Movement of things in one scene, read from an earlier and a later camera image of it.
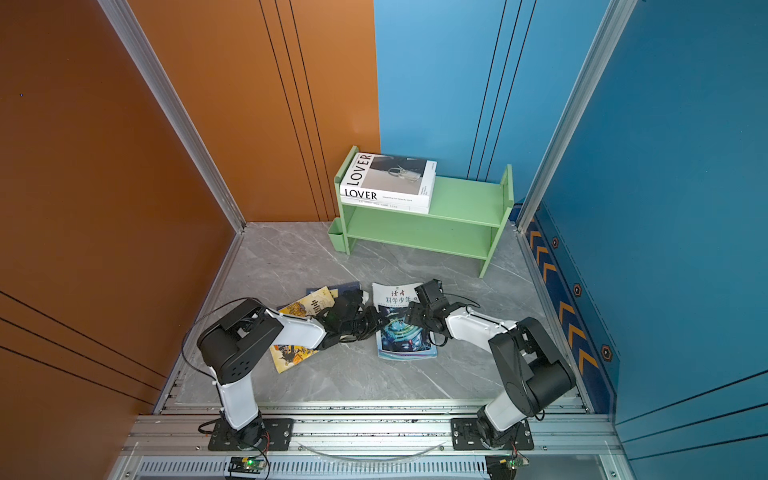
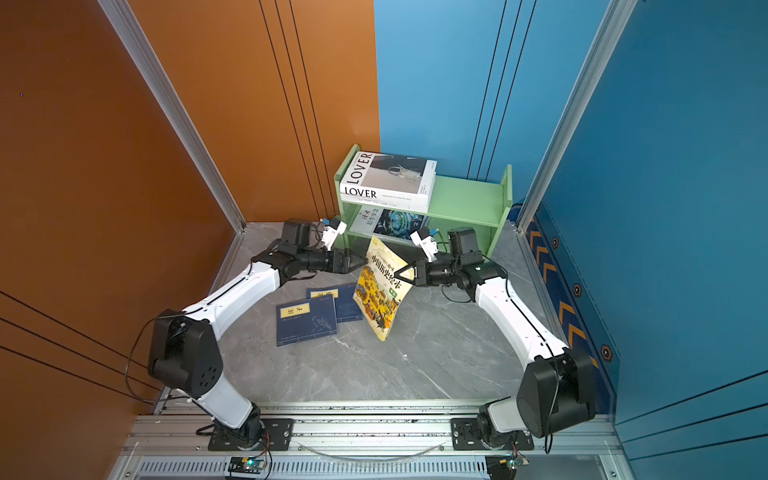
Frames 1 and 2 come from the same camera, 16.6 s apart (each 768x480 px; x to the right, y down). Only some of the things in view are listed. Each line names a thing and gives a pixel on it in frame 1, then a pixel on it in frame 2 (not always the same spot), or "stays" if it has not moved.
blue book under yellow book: [346, 292] stays
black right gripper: [413, 311] -> [422, 270]
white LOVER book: [390, 178] stays
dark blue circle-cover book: [399, 339] -> [388, 222]
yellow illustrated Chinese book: [311, 305] -> [379, 293]
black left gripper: [375, 318] -> [348, 256]
